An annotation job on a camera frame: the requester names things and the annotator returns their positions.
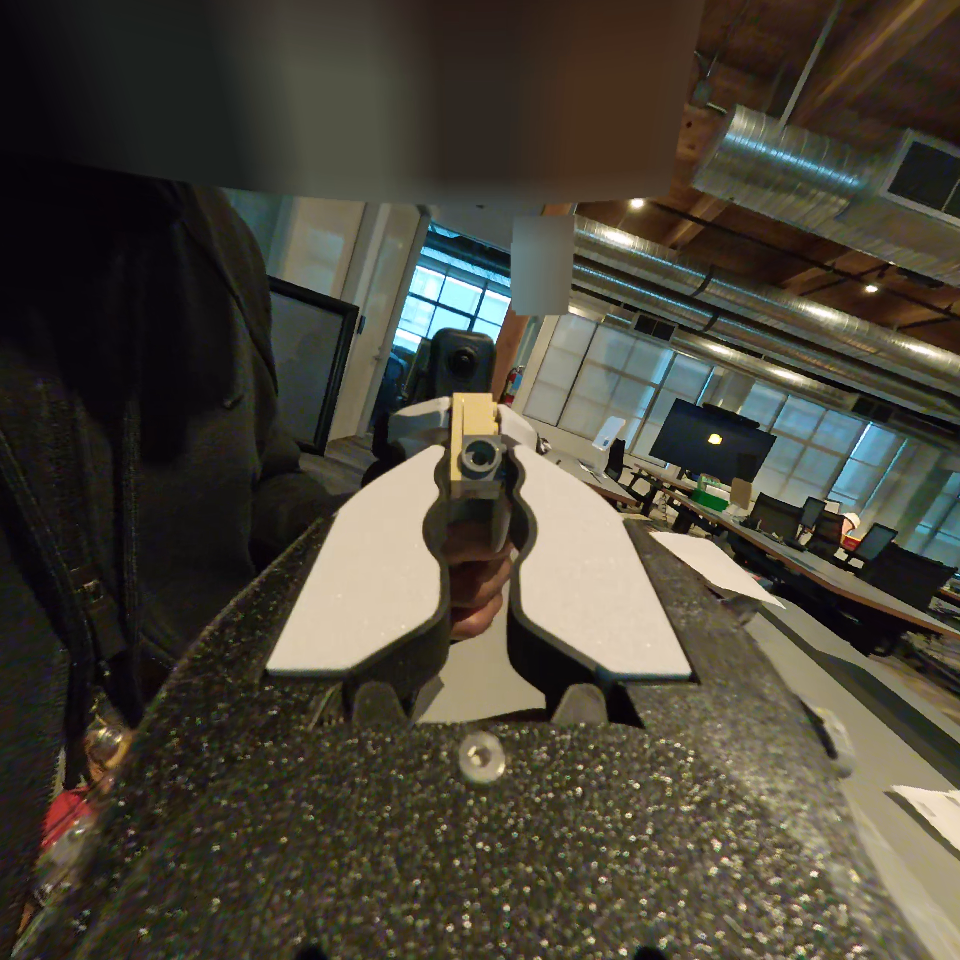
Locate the flat white paper sheet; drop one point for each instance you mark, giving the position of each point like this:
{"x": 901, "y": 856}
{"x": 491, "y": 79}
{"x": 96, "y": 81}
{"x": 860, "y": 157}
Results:
{"x": 705, "y": 562}

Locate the person's left hand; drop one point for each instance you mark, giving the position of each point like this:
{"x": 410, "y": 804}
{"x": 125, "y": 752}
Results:
{"x": 480, "y": 592}

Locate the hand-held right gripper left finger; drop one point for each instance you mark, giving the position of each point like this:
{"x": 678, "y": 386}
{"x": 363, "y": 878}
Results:
{"x": 360, "y": 585}

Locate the black framed whiteboard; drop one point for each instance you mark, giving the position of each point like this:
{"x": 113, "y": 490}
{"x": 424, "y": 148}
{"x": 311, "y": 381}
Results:
{"x": 307, "y": 360}

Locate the red fire extinguisher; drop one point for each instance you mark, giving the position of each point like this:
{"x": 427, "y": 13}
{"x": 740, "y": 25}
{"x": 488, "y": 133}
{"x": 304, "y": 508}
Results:
{"x": 511, "y": 386}

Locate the large black screen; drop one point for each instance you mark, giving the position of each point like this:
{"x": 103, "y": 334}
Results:
{"x": 712, "y": 442}

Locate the small white sign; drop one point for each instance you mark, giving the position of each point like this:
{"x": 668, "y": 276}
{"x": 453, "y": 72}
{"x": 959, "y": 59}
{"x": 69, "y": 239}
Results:
{"x": 611, "y": 433}

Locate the long silver air duct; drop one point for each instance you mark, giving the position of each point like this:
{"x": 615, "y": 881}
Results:
{"x": 675, "y": 259}
{"x": 825, "y": 379}

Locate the red key tag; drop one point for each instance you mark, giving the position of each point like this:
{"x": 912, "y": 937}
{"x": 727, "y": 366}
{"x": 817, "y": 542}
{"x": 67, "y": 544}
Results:
{"x": 67, "y": 817}

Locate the metal key clip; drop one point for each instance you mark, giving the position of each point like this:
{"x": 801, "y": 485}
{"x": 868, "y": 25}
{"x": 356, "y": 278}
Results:
{"x": 109, "y": 746}

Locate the grey desk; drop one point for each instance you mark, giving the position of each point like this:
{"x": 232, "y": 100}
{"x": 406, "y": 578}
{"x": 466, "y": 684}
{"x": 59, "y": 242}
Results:
{"x": 825, "y": 675}

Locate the wooden pillar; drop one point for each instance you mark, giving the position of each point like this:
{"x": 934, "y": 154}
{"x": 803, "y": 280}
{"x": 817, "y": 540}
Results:
{"x": 517, "y": 345}

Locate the tan toy brick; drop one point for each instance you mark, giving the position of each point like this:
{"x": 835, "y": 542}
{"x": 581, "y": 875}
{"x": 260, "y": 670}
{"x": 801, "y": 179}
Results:
{"x": 472, "y": 412}

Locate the long brown office table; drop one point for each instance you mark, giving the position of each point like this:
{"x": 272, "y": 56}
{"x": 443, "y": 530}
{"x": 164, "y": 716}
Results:
{"x": 825, "y": 577}

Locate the black office chair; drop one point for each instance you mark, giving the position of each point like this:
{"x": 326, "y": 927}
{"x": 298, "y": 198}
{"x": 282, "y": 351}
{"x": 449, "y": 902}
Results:
{"x": 776, "y": 517}
{"x": 907, "y": 574}

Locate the wide silver air duct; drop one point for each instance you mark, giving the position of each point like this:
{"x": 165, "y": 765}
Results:
{"x": 787, "y": 165}

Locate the dark grey toy brick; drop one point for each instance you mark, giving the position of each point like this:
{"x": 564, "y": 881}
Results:
{"x": 491, "y": 472}

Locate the person in dark jacket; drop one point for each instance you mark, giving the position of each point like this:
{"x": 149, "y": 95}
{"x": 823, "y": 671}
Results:
{"x": 150, "y": 375}

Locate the green box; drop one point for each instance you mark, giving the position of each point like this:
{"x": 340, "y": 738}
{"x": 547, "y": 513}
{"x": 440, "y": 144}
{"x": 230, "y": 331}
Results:
{"x": 709, "y": 501}

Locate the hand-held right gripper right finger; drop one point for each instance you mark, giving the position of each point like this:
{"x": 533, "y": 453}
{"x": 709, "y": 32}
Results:
{"x": 592, "y": 592}

